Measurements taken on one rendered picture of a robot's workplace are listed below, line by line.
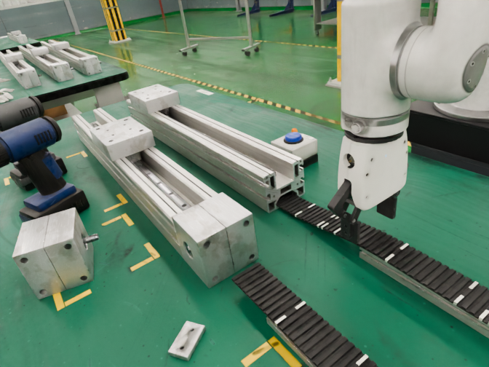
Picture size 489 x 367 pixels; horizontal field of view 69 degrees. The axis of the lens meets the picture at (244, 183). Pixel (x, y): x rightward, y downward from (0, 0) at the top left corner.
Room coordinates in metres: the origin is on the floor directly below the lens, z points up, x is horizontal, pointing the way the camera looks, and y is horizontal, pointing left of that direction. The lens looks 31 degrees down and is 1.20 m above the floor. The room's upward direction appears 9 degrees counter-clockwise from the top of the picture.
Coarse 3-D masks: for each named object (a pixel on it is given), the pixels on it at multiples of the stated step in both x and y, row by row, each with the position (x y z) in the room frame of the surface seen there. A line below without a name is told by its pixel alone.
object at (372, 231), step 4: (372, 228) 0.45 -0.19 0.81; (364, 232) 0.44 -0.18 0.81; (368, 232) 0.44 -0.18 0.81; (372, 232) 0.44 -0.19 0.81; (376, 232) 0.43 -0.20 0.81; (380, 232) 0.44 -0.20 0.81; (360, 236) 0.43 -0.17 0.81; (364, 236) 0.43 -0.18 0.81; (368, 236) 0.43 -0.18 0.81; (372, 236) 0.43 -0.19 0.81; (360, 240) 0.43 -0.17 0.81; (364, 240) 0.42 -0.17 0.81; (368, 240) 0.42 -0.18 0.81; (356, 244) 0.42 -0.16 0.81; (360, 244) 0.41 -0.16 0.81
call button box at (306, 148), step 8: (304, 136) 0.78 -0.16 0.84; (272, 144) 0.78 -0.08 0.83; (280, 144) 0.76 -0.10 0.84; (288, 144) 0.75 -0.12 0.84; (296, 144) 0.75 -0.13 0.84; (304, 144) 0.74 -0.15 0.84; (312, 144) 0.75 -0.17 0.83; (288, 152) 0.73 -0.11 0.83; (296, 152) 0.73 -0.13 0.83; (304, 152) 0.74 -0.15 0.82; (312, 152) 0.75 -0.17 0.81; (304, 160) 0.74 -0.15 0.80; (312, 160) 0.75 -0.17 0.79
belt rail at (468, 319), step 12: (360, 252) 0.42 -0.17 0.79; (372, 264) 0.40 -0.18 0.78; (384, 264) 0.39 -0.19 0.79; (396, 276) 0.36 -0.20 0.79; (408, 276) 0.35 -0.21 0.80; (420, 288) 0.33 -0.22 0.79; (432, 300) 0.32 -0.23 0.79; (444, 300) 0.30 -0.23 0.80; (456, 312) 0.29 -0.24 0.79; (468, 324) 0.28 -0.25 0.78; (480, 324) 0.27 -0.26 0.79
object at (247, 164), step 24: (144, 120) 1.14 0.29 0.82; (168, 120) 0.98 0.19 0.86; (192, 120) 0.99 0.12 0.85; (168, 144) 0.99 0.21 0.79; (192, 144) 0.84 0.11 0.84; (216, 144) 0.76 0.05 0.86; (240, 144) 0.78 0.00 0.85; (264, 144) 0.72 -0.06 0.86; (216, 168) 0.75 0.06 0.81; (240, 168) 0.65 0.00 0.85; (264, 168) 0.61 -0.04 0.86; (288, 168) 0.63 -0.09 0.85; (240, 192) 0.66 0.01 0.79; (264, 192) 0.58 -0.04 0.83
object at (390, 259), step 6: (402, 246) 0.39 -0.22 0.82; (408, 246) 0.39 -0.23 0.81; (396, 252) 0.38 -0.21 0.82; (402, 252) 0.39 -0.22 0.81; (408, 252) 0.38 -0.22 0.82; (390, 258) 0.37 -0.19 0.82; (396, 258) 0.38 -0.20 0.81; (402, 258) 0.37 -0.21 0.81; (390, 264) 0.37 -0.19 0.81; (396, 264) 0.36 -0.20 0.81
